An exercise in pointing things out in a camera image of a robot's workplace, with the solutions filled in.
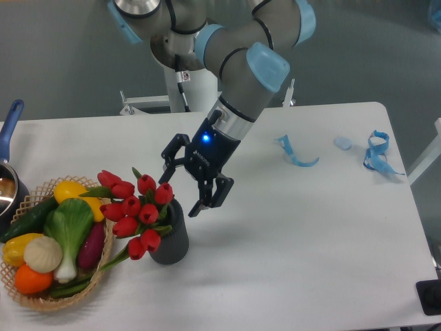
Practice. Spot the black device at edge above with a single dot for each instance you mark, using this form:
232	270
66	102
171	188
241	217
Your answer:
429	296

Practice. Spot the green pea pod toy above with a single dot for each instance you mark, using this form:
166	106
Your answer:
71	288

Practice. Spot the blue handled saucepan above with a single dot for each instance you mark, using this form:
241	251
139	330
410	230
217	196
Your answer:
13	190

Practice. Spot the woven wicker basket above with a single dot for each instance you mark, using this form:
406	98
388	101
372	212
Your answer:
43	302

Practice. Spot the green bok choy toy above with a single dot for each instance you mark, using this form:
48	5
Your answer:
69	225

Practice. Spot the small blue cap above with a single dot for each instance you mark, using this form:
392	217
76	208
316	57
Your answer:
343	143

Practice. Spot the green cucumber toy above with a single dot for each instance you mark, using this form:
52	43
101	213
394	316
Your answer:
32	221

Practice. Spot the yellow bell pepper toy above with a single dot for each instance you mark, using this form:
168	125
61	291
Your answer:
13	250

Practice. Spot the cream steamed bun toy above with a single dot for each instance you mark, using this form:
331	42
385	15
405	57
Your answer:
43	254

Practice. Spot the white frame at right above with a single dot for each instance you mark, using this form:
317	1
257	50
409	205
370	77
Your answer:
426	158

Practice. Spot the red tulip bouquet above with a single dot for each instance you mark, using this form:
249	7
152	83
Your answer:
141	212

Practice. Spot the purple sweet potato toy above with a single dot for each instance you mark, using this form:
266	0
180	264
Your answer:
90	252

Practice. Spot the yellow squash toy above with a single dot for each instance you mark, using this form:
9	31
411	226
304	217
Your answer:
72	189

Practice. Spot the dark grey ribbed vase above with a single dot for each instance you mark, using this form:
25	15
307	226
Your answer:
175	244

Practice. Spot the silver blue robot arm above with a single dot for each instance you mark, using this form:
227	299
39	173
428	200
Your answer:
245	60

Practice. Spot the orange fruit toy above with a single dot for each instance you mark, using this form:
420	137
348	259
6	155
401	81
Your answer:
28	281

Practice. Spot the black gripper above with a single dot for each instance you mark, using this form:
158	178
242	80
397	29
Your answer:
205	155

